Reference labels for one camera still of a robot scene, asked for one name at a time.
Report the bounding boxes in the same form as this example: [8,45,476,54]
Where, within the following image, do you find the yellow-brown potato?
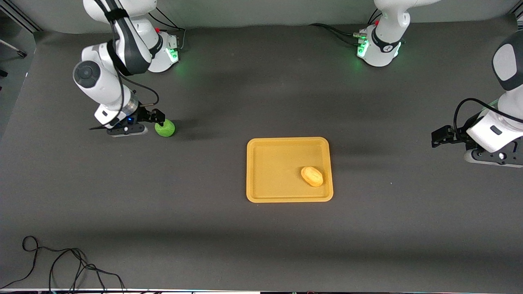
[301,166,324,187]

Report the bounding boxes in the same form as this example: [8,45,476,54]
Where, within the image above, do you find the yellow plastic tray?
[246,137,334,203]

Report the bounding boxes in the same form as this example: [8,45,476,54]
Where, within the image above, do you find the dark grey table cover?
[0,16,523,291]

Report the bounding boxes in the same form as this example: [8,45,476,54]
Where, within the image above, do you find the black right base cables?
[149,7,186,51]

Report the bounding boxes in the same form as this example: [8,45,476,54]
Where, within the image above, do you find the black left base cables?
[308,8,382,45]

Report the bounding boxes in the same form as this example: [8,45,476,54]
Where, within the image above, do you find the black base cables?
[308,8,382,45]
[149,7,186,51]

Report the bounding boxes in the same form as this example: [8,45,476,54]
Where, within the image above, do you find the loose black cable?
[0,236,126,292]

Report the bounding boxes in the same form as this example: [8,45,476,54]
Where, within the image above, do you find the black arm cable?
[454,98,523,139]
[89,0,160,131]

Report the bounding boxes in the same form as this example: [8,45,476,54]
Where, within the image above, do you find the green apple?
[154,119,176,138]

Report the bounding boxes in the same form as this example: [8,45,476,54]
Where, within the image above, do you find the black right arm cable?
[89,0,160,131]

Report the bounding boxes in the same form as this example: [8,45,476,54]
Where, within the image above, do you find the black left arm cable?
[454,98,523,139]

